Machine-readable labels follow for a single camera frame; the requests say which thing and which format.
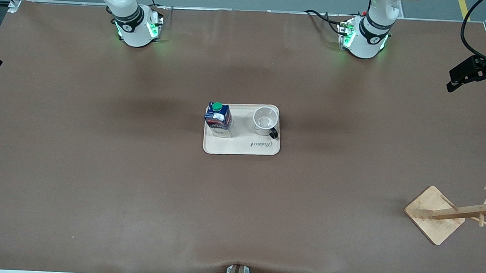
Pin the blue milk carton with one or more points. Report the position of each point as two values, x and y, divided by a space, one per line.
218 120

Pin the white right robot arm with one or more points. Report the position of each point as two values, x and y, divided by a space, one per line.
133 32

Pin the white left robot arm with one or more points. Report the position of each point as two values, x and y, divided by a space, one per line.
364 44

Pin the wooden cup rack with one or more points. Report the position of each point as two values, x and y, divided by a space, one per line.
432 215

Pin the brown table cover mat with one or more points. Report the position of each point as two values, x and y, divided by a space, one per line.
138 189

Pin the beige rabbit print tray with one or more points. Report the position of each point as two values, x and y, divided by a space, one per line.
242 144

